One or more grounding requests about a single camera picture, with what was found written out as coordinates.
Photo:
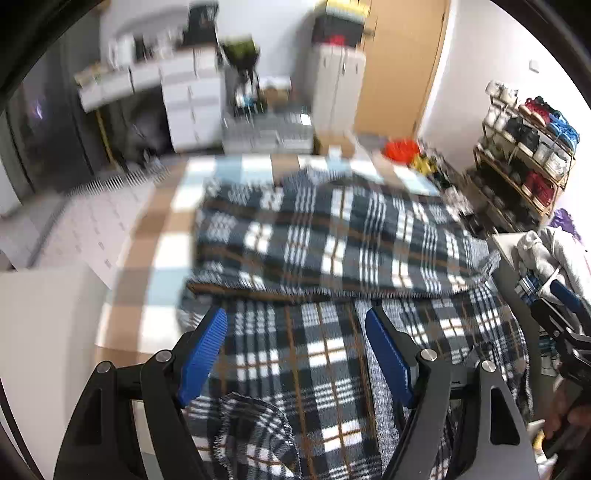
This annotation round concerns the stacked shoe boxes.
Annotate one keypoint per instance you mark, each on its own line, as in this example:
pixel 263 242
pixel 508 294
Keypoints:
pixel 339 23

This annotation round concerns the dark grey refrigerator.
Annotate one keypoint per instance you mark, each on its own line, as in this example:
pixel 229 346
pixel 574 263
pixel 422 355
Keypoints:
pixel 50 143

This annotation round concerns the checkered bed sheet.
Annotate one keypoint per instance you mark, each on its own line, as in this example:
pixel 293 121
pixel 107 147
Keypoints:
pixel 139 316

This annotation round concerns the black backpack under desk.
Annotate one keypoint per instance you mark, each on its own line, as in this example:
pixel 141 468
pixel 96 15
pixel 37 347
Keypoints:
pixel 147 133

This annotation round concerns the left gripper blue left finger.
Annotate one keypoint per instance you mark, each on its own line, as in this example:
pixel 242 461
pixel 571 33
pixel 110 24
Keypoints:
pixel 199 353

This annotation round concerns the plaid fleece cardigan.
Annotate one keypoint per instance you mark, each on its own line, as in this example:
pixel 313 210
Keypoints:
pixel 297 265

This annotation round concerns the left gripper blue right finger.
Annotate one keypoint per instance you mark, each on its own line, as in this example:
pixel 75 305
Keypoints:
pixel 395 352

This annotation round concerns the orange bag on floor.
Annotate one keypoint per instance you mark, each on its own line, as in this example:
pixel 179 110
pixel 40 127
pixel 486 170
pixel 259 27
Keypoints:
pixel 401 151

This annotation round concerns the wooden shoe rack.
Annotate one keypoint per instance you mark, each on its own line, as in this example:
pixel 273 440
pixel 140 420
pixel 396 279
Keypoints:
pixel 523 160

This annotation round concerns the pile of grey clothes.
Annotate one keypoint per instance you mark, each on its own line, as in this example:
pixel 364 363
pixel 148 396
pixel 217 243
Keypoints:
pixel 554 254

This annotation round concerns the yellow shoes on floor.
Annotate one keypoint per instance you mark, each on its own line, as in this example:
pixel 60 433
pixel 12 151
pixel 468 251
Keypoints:
pixel 425 165

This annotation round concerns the black bag on desk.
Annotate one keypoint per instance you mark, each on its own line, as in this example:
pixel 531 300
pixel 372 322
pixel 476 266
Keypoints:
pixel 201 29

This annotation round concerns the white electric kettle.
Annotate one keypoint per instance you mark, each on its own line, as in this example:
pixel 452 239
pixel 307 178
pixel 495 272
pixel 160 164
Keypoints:
pixel 122 52

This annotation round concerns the white upright suitcase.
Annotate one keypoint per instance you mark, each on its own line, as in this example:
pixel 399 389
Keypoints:
pixel 334 86

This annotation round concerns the brown cardboard box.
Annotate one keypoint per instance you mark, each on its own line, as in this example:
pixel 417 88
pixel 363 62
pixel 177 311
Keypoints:
pixel 328 144

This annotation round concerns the person's right hand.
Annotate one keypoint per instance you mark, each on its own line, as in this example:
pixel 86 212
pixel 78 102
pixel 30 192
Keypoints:
pixel 560 410

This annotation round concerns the wooden door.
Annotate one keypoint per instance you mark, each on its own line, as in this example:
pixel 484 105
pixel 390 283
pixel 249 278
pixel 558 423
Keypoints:
pixel 403 48

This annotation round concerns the silver aluminium suitcase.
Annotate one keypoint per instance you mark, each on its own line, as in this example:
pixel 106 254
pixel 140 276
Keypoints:
pixel 288 132

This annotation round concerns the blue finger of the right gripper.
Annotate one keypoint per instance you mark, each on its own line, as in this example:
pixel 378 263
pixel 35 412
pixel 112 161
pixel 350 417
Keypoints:
pixel 568 298

